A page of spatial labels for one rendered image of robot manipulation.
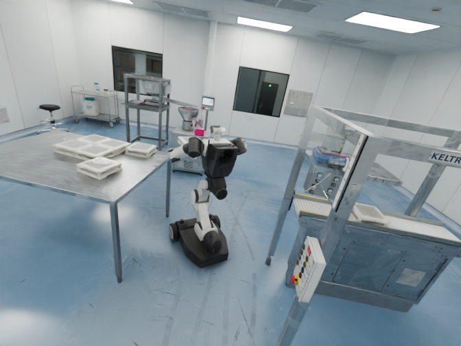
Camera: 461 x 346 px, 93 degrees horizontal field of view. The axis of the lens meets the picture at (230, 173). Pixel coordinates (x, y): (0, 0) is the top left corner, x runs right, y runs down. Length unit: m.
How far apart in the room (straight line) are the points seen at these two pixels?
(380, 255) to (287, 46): 5.46
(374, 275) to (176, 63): 6.08
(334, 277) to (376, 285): 0.38
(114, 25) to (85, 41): 0.90
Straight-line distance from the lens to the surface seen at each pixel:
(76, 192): 1.96
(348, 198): 1.06
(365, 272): 2.50
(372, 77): 7.53
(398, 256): 2.46
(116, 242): 2.05
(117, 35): 7.18
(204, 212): 2.42
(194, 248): 2.39
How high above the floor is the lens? 1.83
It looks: 24 degrees down
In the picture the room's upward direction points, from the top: 10 degrees clockwise
